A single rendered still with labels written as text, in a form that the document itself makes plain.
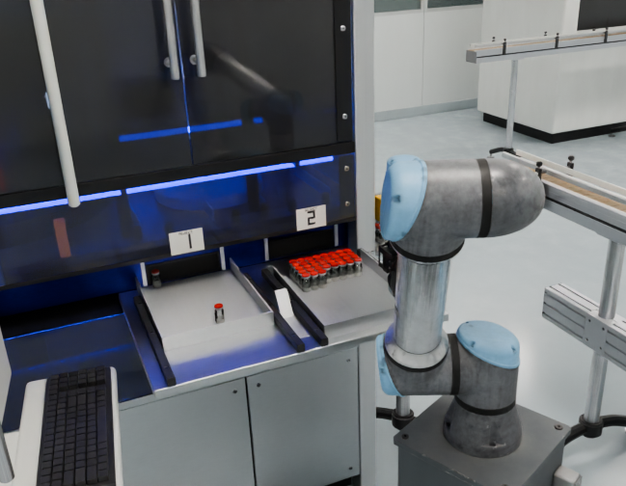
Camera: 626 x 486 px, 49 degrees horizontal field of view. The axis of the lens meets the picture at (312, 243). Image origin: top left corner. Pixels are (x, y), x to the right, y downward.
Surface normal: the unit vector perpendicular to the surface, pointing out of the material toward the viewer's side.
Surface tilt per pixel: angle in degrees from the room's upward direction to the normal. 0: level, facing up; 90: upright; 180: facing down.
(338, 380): 90
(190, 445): 90
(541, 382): 0
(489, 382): 90
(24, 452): 0
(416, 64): 90
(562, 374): 0
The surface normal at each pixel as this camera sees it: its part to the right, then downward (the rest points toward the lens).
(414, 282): -0.49, 0.65
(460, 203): -0.04, 0.18
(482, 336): 0.09, -0.91
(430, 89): 0.39, 0.35
